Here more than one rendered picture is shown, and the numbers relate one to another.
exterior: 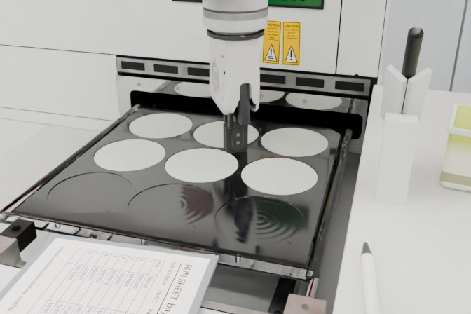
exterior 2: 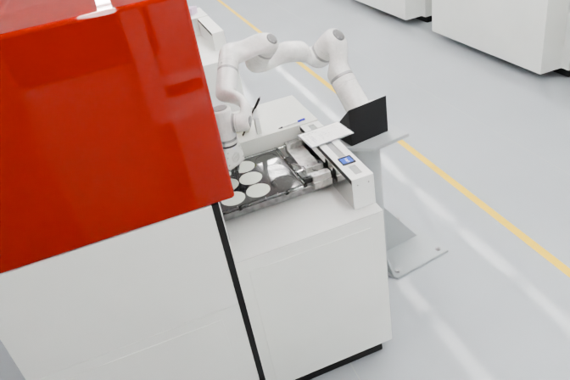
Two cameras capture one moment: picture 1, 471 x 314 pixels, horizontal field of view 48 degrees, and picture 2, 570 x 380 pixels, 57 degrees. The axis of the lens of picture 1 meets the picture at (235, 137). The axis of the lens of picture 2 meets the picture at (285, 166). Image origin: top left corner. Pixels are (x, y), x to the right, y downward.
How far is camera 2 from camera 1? 247 cm
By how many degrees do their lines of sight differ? 101
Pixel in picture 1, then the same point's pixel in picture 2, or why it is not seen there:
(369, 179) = (254, 136)
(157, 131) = (238, 196)
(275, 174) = (243, 167)
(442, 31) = not seen: outside the picture
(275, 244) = (272, 154)
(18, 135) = not seen: hidden behind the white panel
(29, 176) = (271, 233)
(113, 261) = (310, 140)
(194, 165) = (252, 178)
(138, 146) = (252, 192)
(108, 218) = (288, 173)
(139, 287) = (311, 136)
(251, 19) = not seen: hidden behind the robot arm
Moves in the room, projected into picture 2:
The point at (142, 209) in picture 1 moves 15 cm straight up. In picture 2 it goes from (280, 172) to (274, 142)
